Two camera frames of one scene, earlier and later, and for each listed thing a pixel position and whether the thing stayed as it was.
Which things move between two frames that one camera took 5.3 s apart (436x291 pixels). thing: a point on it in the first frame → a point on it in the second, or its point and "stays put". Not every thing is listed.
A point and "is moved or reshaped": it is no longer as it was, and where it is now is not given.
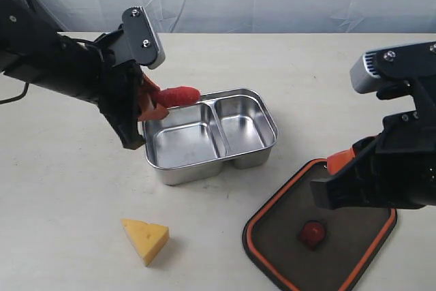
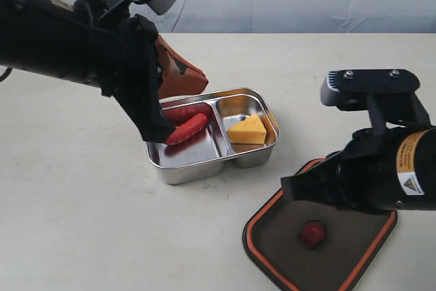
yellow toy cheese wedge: [148, 239] → [250, 131]
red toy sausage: [176, 95] is moved or reshaped
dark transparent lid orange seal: [291, 244] stays put
